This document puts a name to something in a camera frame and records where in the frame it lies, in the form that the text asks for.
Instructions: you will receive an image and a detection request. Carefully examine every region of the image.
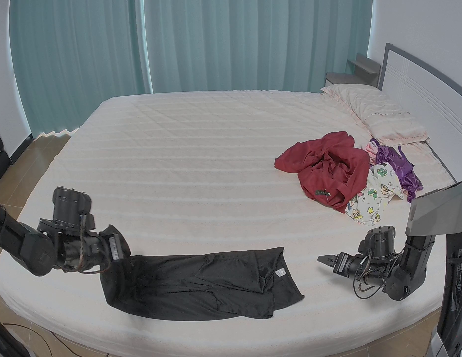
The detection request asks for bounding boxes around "black cable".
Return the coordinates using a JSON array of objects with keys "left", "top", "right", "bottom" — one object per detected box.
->
[{"left": 352, "top": 270, "right": 384, "bottom": 299}]

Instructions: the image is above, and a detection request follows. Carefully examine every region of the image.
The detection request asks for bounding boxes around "blue-green curtain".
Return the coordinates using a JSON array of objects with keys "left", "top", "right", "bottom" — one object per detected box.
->
[
  {"left": 142, "top": 0, "right": 375, "bottom": 93},
  {"left": 9, "top": 0, "right": 153, "bottom": 137}
]

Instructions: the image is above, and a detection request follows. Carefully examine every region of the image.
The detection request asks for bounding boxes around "grey bedside table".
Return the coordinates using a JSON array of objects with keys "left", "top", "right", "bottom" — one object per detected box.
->
[{"left": 325, "top": 53, "right": 381, "bottom": 87}]

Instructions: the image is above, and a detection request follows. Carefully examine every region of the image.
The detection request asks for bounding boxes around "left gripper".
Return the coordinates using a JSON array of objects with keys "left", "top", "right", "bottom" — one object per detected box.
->
[{"left": 90, "top": 225, "right": 132, "bottom": 270}]

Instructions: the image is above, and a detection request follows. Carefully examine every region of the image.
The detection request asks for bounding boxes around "white printed garment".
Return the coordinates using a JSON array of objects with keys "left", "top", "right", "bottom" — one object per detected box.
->
[{"left": 344, "top": 163, "right": 406, "bottom": 227}]

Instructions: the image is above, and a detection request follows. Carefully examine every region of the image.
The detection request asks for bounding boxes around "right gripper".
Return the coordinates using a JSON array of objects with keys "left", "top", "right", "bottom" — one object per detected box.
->
[{"left": 317, "top": 253, "right": 366, "bottom": 277}]

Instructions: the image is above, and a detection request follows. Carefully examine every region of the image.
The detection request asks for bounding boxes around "pink garment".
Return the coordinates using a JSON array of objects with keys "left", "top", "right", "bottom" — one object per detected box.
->
[{"left": 363, "top": 140, "right": 380, "bottom": 166}]

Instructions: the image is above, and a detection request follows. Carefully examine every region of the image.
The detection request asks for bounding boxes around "bed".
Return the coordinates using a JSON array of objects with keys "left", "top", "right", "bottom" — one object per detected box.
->
[{"left": 0, "top": 43, "right": 462, "bottom": 357}]

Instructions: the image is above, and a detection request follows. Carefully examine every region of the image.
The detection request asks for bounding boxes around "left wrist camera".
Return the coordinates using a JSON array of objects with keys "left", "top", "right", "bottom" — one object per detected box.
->
[{"left": 81, "top": 212, "right": 97, "bottom": 233}]

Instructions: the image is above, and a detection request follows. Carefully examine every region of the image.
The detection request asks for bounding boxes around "pale pink pillow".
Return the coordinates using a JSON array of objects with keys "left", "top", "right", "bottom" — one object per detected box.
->
[{"left": 320, "top": 83, "right": 430, "bottom": 146}]

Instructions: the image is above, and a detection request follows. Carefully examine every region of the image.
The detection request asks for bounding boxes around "purple satin garment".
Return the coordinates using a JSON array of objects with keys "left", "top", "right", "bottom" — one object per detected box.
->
[{"left": 369, "top": 139, "right": 424, "bottom": 204}]

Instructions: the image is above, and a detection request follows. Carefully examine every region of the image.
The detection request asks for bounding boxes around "black T-shirt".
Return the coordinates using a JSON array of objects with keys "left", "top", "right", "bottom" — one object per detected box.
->
[{"left": 99, "top": 247, "right": 305, "bottom": 320}]

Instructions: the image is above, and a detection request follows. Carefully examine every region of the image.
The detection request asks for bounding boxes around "dark red garment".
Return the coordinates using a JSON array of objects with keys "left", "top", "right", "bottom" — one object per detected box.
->
[{"left": 274, "top": 131, "right": 370, "bottom": 213}]

